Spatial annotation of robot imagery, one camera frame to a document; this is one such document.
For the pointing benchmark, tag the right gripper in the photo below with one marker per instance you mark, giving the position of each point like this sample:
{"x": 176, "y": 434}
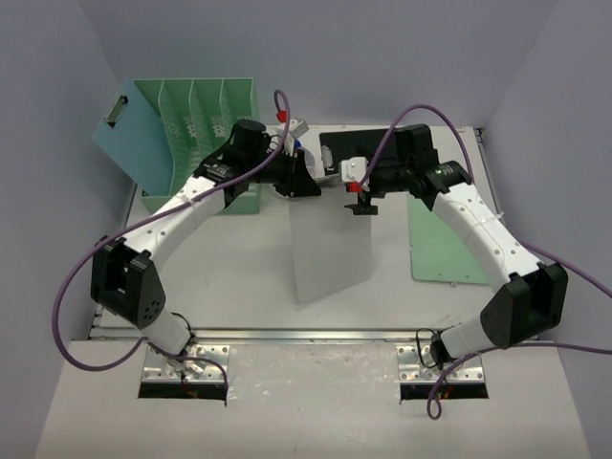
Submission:
{"x": 364, "y": 207}

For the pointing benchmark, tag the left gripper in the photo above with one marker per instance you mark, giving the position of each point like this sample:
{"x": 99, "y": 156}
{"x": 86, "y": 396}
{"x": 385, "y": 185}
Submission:
{"x": 296, "y": 173}

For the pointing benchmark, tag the white clipboard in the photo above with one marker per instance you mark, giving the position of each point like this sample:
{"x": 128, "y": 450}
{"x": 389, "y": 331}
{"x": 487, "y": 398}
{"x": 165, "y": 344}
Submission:
{"x": 331, "y": 246}

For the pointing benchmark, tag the blue clipboard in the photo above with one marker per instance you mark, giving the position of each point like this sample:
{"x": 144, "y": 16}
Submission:
{"x": 132, "y": 135}

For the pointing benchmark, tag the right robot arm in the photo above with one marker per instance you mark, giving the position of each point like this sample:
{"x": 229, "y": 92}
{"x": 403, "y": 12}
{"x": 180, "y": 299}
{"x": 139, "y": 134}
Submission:
{"x": 528, "y": 295}

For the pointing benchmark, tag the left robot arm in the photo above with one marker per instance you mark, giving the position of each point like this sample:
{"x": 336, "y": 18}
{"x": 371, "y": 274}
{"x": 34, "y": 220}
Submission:
{"x": 126, "y": 271}

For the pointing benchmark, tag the white round desk organizer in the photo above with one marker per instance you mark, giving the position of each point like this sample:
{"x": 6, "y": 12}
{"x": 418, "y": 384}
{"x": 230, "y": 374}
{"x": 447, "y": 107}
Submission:
{"x": 311, "y": 163}

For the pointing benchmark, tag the black clipboard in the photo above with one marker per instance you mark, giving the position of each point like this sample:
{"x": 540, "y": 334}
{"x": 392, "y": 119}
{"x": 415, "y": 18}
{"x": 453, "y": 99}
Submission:
{"x": 344, "y": 141}

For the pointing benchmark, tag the green clipboard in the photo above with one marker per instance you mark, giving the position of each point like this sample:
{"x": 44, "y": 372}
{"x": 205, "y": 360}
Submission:
{"x": 436, "y": 252}

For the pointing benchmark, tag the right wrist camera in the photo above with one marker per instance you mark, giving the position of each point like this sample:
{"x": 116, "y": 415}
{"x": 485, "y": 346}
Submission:
{"x": 352, "y": 174}

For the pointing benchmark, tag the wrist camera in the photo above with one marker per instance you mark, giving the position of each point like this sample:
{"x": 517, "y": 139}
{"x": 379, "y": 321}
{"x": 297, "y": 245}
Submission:
{"x": 297, "y": 127}
{"x": 352, "y": 174}

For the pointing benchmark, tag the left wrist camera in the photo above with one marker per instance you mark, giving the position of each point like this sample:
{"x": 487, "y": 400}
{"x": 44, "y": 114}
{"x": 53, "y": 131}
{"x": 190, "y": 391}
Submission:
{"x": 297, "y": 127}

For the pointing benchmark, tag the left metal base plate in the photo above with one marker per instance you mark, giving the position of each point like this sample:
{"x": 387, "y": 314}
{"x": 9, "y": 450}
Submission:
{"x": 160, "y": 369}

